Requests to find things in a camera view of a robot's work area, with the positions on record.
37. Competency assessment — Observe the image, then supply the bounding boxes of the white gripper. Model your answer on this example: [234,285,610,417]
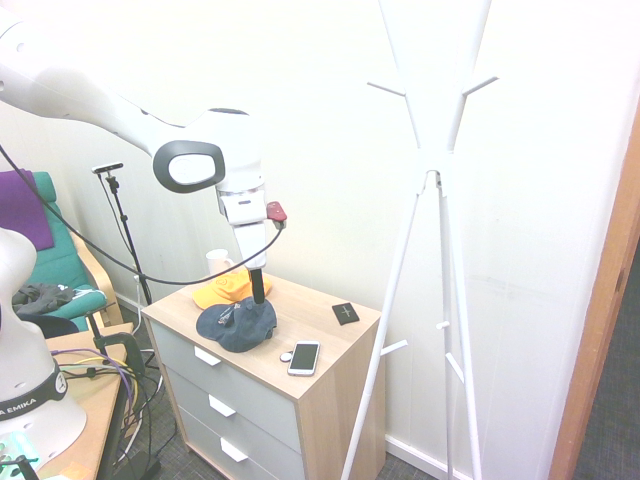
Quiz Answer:
[221,193,269,306]

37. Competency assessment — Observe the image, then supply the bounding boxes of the dark blue cap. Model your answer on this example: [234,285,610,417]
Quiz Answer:
[195,297,279,354]

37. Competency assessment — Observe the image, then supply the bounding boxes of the orange cap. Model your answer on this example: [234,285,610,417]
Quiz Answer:
[191,271,274,310]

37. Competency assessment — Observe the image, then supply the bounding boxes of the white mug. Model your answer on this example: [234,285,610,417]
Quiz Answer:
[205,248,236,279]

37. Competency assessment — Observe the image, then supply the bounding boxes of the white smartphone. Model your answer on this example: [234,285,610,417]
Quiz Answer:
[286,340,322,378]

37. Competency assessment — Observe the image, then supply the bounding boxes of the black square pad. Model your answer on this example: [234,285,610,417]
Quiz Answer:
[331,301,362,328]

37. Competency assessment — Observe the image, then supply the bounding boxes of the grey dresser drawer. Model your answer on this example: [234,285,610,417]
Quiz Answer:
[164,364,305,480]
[176,405,281,480]
[149,319,303,455]

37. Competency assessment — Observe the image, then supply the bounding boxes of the wooden dresser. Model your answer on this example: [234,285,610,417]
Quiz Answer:
[140,272,388,480]

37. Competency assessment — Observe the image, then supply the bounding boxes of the black table clamp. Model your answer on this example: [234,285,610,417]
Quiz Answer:
[84,310,147,377]

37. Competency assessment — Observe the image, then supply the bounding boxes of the black tripod stand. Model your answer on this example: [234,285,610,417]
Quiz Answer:
[101,172,154,308]

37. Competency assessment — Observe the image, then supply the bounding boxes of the green wooden armchair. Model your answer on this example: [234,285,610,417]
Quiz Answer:
[0,170,122,342]

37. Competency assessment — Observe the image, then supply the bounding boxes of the dark grey clothing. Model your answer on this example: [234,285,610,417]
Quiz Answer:
[11,281,77,317]

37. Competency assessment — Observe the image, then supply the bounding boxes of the white coat rack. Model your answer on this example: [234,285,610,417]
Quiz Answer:
[339,0,501,480]

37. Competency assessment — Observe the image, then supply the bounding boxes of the purple cloth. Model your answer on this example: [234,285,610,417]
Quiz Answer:
[0,168,56,254]

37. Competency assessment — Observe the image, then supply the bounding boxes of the white drawer handle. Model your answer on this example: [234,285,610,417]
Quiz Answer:
[219,436,250,464]
[193,345,223,369]
[207,393,238,419]

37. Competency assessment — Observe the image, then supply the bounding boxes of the purple cable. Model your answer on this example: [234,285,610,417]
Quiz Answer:
[53,360,140,419]

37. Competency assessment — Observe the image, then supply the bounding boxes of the yellow cable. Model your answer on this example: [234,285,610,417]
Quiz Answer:
[53,355,140,412]

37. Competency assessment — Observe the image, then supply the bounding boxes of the wooden door frame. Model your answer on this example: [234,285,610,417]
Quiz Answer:
[546,89,640,480]

